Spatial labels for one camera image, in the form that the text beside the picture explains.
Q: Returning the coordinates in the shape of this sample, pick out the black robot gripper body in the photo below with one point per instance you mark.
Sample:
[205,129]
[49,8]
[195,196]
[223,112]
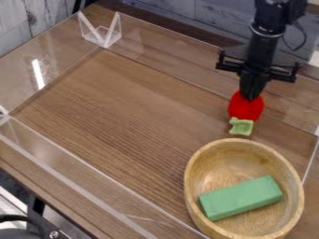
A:
[255,68]

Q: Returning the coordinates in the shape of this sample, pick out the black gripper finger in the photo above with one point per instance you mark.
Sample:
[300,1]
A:
[260,81]
[245,85]

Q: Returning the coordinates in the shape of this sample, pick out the red plush strawberry toy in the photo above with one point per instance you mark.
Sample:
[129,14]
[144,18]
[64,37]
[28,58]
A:
[244,113]

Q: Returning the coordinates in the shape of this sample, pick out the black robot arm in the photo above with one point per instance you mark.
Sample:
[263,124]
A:
[272,16]

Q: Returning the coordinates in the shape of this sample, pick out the wooden bowl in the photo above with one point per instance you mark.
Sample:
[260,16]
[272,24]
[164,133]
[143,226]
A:
[224,163]

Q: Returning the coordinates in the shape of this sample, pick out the green rectangular block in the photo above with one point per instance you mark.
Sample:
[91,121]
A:
[239,198]

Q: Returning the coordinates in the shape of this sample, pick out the clear acrylic corner bracket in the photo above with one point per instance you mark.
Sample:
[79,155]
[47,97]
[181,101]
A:
[103,36]

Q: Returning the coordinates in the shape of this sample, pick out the black metal table frame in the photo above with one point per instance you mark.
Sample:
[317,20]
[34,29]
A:
[52,225]

